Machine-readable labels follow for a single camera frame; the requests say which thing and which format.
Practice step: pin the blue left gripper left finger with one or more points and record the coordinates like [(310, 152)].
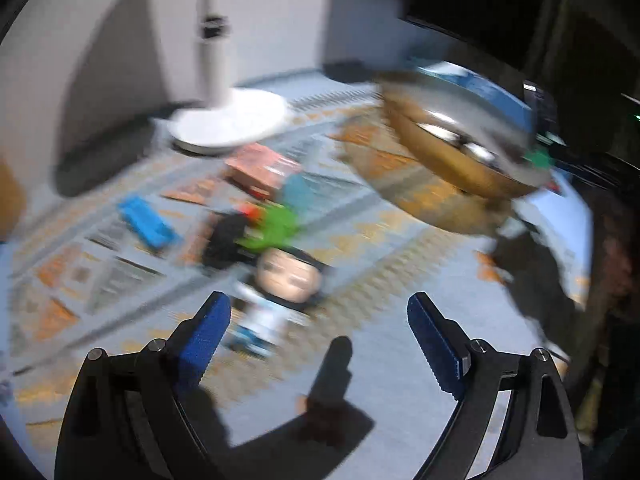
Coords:
[(198, 339)]

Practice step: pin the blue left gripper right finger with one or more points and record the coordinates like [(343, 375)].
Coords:
[(443, 343)]

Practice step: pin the black-haired small figure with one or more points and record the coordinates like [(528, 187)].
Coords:
[(220, 250)]

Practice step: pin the big-head doll figure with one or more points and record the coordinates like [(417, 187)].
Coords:
[(286, 283)]

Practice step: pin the blue utility knife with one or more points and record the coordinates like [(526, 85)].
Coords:
[(154, 232)]

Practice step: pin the green toy frog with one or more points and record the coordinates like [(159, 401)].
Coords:
[(269, 225)]

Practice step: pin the amber ribbed glass plate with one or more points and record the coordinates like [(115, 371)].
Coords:
[(442, 153)]

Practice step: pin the teal gummy toy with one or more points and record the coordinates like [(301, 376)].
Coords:
[(539, 158)]

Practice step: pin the patterned woven table mat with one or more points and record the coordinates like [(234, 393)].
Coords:
[(124, 263)]

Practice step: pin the cork pen holder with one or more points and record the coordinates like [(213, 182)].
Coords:
[(12, 201)]

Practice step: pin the white desk lamp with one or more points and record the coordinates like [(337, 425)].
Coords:
[(228, 117)]

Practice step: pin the black monitor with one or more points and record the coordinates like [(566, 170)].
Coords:
[(503, 29)]

